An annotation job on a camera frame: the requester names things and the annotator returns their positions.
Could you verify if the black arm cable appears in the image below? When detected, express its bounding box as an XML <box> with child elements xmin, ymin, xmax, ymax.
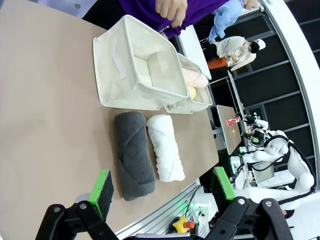
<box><xmin>251</xmin><ymin>134</ymin><xmax>316</xmax><ymax>203</ymax></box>

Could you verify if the dark grey rolled towel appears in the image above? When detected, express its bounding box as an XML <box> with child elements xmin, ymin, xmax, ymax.
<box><xmin>114</xmin><ymin>111</ymin><xmax>156</xmax><ymax>202</ymax></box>

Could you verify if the person's left hand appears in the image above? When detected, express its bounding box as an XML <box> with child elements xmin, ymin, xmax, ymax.
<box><xmin>154</xmin><ymin>0</ymin><xmax>189</xmax><ymax>28</ymax></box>

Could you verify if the white background table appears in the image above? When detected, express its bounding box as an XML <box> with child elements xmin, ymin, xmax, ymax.
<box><xmin>178</xmin><ymin>24</ymin><xmax>212</xmax><ymax>80</ymax></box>

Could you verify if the white box with green light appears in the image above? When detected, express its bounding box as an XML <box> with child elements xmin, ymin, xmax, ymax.
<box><xmin>229</xmin><ymin>156</ymin><xmax>241</xmax><ymax>173</ymax></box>

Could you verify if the red paper cup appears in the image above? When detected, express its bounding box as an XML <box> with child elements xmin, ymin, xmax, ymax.
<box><xmin>226</xmin><ymin>116</ymin><xmax>241</xmax><ymax>127</ymax></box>

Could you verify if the person in cream jacket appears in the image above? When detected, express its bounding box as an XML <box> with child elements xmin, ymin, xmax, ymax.
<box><xmin>207</xmin><ymin>35</ymin><xmax>266</xmax><ymax>71</ymax></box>

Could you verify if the person in purple sweater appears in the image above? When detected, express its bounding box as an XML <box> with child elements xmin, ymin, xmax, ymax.
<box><xmin>82</xmin><ymin>0</ymin><xmax>230</xmax><ymax>40</ymax></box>

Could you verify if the figure in blue coat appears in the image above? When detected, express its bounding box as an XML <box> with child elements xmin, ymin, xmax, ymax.
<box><xmin>208</xmin><ymin>0</ymin><xmax>258</xmax><ymax>41</ymax></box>

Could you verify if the brown background table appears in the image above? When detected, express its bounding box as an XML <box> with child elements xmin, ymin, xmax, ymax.
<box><xmin>216</xmin><ymin>104</ymin><xmax>243</xmax><ymax>156</ymax></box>

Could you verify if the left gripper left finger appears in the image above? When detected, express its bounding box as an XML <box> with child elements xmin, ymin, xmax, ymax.
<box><xmin>34</xmin><ymin>169</ymin><xmax>118</xmax><ymax>240</ymax></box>

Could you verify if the small grey monitor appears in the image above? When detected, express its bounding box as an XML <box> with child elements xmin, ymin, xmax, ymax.
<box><xmin>251</xmin><ymin>162</ymin><xmax>276</xmax><ymax>185</ymax></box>

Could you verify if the pink towel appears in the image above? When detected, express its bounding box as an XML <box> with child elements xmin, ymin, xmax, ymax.
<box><xmin>181</xmin><ymin>67</ymin><xmax>209</xmax><ymax>89</ymax></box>

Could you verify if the white curved structural beam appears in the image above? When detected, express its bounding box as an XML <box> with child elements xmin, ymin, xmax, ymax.
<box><xmin>259</xmin><ymin>0</ymin><xmax>320</xmax><ymax>186</ymax></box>

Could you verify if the yellow emergency stop button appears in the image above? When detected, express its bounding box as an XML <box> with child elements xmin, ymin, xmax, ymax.
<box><xmin>169</xmin><ymin>215</ymin><xmax>201</xmax><ymax>233</ymax></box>

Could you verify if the large cream fabric basket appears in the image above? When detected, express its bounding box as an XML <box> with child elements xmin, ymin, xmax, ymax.
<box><xmin>92</xmin><ymin>14</ymin><xmax>190</xmax><ymax>111</ymax></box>

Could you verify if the white towel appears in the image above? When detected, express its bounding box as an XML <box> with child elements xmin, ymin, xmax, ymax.
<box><xmin>145</xmin><ymin>114</ymin><xmax>186</xmax><ymax>183</ymax></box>

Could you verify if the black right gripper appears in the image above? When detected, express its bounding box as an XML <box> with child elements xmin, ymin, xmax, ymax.
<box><xmin>241</xmin><ymin>129</ymin><xmax>265</xmax><ymax>146</ymax></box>

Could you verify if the small cream fabric basket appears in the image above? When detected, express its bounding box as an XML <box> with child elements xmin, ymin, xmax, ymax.
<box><xmin>163</xmin><ymin>52</ymin><xmax>214</xmax><ymax>115</ymax></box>

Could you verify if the aluminium rail mounting plate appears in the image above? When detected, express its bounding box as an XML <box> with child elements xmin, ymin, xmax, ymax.
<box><xmin>114</xmin><ymin>178</ymin><xmax>216</xmax><ymax>240</ymax></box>

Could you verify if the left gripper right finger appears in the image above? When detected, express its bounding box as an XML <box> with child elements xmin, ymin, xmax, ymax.
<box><xmin>204</xmin><ymin>166</ymin><xmax>293</xmax><ymax>240</ymax></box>

